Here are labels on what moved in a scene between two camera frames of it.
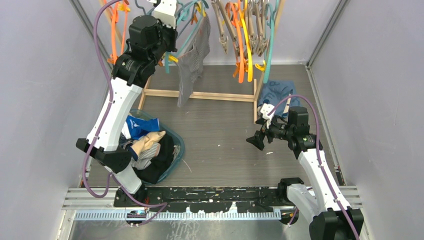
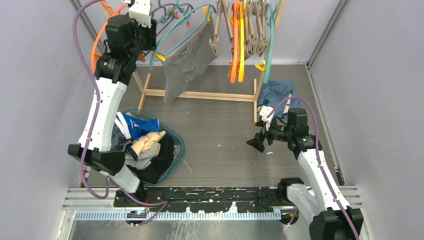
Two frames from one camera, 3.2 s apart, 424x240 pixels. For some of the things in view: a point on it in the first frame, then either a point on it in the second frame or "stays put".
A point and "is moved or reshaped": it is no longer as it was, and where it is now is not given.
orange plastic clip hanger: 122,6 is moved or reshaped
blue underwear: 139,128 stays put
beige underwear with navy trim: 142,144 stays put
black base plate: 200,199 stays put
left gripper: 173,33 to 151,33
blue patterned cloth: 274,92 stays put
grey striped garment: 144,157 stays put
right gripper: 258,139 stays put
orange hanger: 234,7 to 234,64
